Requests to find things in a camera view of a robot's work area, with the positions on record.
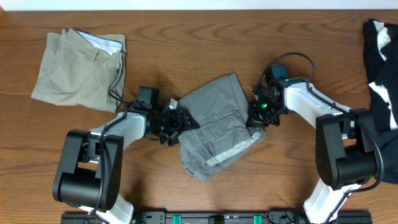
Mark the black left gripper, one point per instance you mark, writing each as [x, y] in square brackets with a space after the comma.
[178, 127]

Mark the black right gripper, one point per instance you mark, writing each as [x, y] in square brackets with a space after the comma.
[254, 119]

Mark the grey shorts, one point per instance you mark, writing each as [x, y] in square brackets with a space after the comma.
[221, 109]

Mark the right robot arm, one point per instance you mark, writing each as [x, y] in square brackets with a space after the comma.
[347, 157]

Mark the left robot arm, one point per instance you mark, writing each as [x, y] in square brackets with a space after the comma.
[88, 175]

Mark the folded khaki shorts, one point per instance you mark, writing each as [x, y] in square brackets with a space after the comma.
[82, 69]

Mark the black and white garment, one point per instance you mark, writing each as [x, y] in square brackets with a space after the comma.
[380, 62]

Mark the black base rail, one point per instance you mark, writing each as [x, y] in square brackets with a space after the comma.
[270, 217]

